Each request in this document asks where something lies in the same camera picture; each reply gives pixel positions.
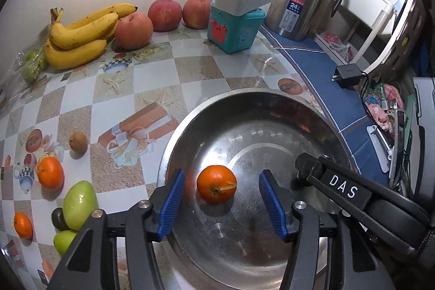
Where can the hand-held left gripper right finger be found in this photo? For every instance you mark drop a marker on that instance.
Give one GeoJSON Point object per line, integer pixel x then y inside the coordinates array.
{"type": "Point", "coordinates": [272, 205]}

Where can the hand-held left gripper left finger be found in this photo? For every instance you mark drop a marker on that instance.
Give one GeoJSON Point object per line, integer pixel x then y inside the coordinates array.
{"type": "Point", "coordinates": [171, 205]}

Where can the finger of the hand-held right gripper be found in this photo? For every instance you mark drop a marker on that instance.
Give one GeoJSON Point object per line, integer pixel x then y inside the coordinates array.
{"type": "Point", "coordinates": [340, 186]}

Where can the orange with split peel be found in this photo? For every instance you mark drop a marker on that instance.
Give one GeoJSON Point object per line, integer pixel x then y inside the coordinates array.
{"type": "Point", "coordinates": [216, 183]}

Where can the stainless steel bowl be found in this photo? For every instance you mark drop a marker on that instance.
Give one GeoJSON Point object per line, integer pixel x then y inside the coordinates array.
{"type": "Point", "coordinates": [255, 147]}

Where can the small green mango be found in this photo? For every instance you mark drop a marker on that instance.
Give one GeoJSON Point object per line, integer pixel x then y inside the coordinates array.
{"type": "Point", "coordinates": [64, 240]}

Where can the white flat device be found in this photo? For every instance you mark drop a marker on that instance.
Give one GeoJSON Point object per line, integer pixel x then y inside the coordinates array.
{"type": "Point", "coordinates": [380, 149]}

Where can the large green mango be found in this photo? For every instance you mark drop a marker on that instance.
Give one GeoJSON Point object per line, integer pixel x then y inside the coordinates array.
{"type": "Point", "coordinates": [80, 200]}

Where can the colourful snack packets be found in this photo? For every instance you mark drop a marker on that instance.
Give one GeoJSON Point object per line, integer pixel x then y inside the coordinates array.
{"type": "Point", "coordinates": [384, 103]}

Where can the black charger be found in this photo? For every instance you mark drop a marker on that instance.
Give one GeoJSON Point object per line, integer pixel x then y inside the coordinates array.
{"type": "Point", "coordinates": [348, 74]}

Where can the brown kiwi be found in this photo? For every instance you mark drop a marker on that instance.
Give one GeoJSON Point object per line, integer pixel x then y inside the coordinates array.
{"type": "Point", "coordinates": [78, 141]}

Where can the dark avocado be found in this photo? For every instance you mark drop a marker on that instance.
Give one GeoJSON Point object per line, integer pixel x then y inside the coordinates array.
{"type": "Point", "coordinates": [58, 218]}

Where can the blue cloth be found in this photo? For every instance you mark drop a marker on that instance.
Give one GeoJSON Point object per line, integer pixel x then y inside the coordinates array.
{"type": "Point", "coordinates": [326, 72]}

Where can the grey box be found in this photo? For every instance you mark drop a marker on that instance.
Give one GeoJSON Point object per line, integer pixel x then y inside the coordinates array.
{"type": "Point", "coordinates": [424, 96]}

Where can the round orange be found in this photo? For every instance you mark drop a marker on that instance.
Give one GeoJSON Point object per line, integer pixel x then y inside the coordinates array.
{"type": "Point", "coordinates": [50, 172]}

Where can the checkered printed tablecloth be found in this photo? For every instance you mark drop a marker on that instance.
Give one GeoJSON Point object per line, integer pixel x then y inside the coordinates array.
{"type": "Point", "coordinates": [190, 72]}

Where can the pink plastic bag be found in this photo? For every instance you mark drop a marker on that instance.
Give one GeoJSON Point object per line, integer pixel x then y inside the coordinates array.
{"type": "Point", "coordinates": [334, 43]}

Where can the small orange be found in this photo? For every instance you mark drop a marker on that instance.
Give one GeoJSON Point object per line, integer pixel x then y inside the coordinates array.
{"type": "Point", "coordinates": [23, 225]}

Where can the yellow banana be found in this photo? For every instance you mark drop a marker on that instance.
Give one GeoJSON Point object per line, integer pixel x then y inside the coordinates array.
{"type": "Point", "coordinates": [74, 55]}
{"type": "Point", "coordinates": [81, 33]}
{"type": "Point", "coordinates": [108, 11]}

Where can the teal toy box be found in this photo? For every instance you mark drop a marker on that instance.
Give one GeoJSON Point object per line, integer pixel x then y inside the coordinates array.
{"type": "Point", "coordinates": [234, 30]}

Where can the red apple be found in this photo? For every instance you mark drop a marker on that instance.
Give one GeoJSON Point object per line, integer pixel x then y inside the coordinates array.
{"type": "Point", "coordinates": [133, 30]}
{"type": "Point", "coordinates": [165, 14]}
{"type": "Point", "coordinates": [198, 11]}

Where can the green plum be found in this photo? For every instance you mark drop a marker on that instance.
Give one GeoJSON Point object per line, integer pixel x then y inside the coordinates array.
{"type": "Point", "coordinates": [32, 71]}
{"type": "Point", "coordinates": [33, 55]}

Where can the clear plastic fruit box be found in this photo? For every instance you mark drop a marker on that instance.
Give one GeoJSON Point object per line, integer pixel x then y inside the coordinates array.
{"type": "Point", "coordinates": [17, 79]}

